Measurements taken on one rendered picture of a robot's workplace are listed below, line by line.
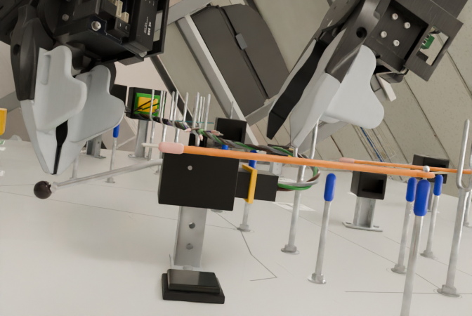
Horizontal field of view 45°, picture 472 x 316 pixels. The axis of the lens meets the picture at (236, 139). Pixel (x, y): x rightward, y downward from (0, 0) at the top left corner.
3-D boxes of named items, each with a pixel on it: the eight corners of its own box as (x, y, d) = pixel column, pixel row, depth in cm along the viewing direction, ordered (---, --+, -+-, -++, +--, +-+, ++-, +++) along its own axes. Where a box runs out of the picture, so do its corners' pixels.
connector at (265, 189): (210, 189, 46) (213, 164, 45) (267, 195, 47) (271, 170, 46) (216, 195, 43) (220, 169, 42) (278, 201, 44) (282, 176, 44)
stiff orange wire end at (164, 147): (139, 148, 29) (140, 137, 29) (425, 178, 34) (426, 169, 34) (142, 151, 28) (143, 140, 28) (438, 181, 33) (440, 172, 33)
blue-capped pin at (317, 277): (305, 277, 45) (319, 170, 45) (323, 279, 45) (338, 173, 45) (310, 283, 44) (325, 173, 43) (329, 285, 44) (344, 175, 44)
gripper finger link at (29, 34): (12, 91, 39) (34, -20, 42) (0, 94, 40) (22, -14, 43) (67, 112, 43) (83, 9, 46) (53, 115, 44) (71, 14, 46)
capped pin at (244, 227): (253, 231, 60) (264, 151, 60) (244, 232, 59) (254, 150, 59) (243, 227, 61) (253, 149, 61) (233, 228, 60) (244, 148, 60)
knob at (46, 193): (34, 196, 43) (36, 178, 43) (53, 198, 43) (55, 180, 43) (30, 199, 41) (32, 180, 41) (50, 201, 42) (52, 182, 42)
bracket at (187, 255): (169, 256, 46) (176, 196, 46) (198, 258, 47) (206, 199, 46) (171, 273, 42) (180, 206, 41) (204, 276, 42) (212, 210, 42)
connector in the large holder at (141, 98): (161, 116, 114) (164, 96, 114) (164, 117, 112) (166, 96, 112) (133, 113, 113) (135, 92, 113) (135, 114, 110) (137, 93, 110)
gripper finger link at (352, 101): (366, 173, 39) (413, 67, 42) (296, 127, 38) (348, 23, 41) (344, 180, 42) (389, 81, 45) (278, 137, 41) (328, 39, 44)
